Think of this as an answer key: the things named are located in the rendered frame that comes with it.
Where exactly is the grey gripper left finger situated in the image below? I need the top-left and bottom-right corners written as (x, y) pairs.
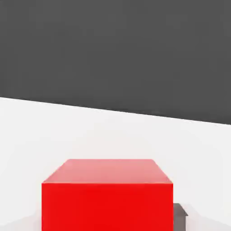
top-left (0, 212), bottom-right (42, 231)

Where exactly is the small red cube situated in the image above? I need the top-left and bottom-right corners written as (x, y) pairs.
top-left (41, 158), bottom-right (174, 231)

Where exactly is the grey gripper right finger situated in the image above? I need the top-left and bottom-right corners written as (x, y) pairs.
top-left (173, 203), bottom-right (228, 231)

